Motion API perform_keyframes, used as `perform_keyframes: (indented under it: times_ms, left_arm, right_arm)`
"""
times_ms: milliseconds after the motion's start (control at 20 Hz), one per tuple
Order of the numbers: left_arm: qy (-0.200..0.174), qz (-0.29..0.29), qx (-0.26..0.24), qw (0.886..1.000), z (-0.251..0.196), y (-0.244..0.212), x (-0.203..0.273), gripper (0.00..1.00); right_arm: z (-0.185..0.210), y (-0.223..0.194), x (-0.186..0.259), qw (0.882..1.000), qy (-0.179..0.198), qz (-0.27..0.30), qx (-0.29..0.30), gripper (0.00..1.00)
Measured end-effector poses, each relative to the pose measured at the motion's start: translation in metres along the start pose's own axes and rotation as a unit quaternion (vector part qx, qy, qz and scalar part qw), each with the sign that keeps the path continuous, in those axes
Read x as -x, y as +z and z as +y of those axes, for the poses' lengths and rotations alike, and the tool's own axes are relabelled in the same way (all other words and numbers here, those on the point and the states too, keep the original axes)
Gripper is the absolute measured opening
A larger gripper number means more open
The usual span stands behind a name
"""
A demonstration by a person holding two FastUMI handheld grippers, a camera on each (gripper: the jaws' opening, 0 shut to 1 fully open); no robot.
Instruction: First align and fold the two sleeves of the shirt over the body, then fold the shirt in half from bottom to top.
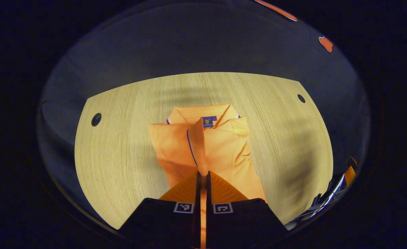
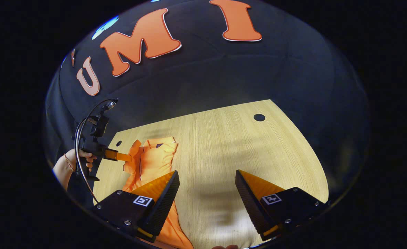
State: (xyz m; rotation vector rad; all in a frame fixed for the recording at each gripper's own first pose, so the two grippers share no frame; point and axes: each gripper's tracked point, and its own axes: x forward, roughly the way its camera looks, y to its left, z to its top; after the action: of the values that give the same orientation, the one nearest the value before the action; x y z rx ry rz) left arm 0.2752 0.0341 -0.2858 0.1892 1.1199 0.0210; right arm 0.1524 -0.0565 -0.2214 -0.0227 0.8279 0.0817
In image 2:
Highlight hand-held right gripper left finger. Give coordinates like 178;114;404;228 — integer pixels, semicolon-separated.
92;170;180;243

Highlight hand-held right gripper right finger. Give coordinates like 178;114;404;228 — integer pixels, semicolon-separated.
235;169;329;242

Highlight orange T-shirt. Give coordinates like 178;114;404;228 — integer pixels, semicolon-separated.
122;137;194;249

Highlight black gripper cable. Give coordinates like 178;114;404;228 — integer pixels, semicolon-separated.
74;99;118;205

